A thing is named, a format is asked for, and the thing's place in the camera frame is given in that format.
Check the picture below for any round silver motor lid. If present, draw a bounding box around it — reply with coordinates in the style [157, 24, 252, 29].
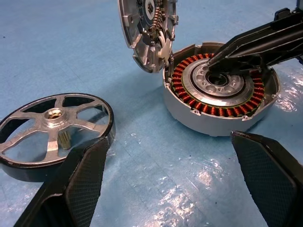
[117, 0, 178, 74]

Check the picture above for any silver spoked rotor wheel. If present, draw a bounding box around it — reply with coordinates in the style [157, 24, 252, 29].
[0, 92, 116, 183]

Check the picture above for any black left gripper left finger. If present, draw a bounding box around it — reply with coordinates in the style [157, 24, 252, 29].
[14, 136, 111, 227]

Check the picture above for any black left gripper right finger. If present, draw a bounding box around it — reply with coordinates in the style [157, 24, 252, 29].
[231, 131, 303, 227]

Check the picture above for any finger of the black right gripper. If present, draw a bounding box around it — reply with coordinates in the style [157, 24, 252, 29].
[207, 10, 303, 68]
[209, 46, 303, 78]

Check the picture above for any blue table cover sheet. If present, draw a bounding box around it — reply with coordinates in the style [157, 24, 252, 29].
[0, 0, 303, 227]

